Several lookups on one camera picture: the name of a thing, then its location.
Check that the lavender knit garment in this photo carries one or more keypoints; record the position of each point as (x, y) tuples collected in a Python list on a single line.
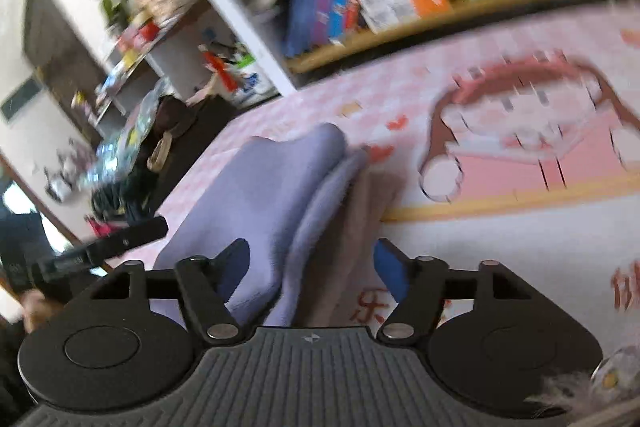
[(240, 192)]

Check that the pink checked printed blanket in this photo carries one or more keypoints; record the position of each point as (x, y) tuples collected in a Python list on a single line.
[(500, 227)]

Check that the shiny plastic bag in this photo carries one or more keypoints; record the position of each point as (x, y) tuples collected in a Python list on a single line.
[(125, 142)]

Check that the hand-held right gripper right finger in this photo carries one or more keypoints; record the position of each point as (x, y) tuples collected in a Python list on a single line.
[(391, 272)]

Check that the person's left hand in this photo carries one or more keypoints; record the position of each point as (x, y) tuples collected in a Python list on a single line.
[(39, 311)]

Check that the dark wooden door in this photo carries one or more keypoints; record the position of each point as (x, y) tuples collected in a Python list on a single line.
[(65, 52)]

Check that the white cluttered shelf unit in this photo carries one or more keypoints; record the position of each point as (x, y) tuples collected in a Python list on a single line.
[(150, 37)]

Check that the wooden bookshelf with white side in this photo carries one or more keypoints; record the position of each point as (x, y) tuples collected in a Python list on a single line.
[(450, 19)]

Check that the dark bag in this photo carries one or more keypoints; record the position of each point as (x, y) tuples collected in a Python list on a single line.
[(165, 142)]

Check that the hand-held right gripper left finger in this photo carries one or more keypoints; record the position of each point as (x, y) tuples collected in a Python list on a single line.
[(235, 269)]

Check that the furry plush toy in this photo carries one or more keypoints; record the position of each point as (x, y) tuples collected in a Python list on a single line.
[(575, 387)]

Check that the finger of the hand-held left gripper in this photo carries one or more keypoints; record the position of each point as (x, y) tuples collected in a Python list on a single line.
[(130, 236)]

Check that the beige cloth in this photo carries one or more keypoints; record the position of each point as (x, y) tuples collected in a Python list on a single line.
[(360, 217)]

